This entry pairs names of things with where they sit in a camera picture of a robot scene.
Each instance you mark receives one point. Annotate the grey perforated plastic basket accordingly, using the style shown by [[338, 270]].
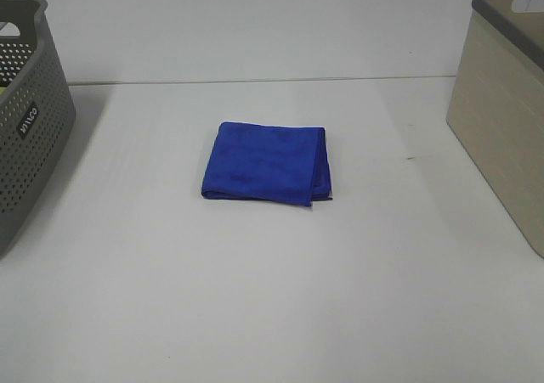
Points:
[[37, 112]]

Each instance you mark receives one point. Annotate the blue towel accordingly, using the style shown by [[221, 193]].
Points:
[[281, 164]]

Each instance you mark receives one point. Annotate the beige plastic basket grey rim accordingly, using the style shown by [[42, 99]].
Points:
[[496, 109]]

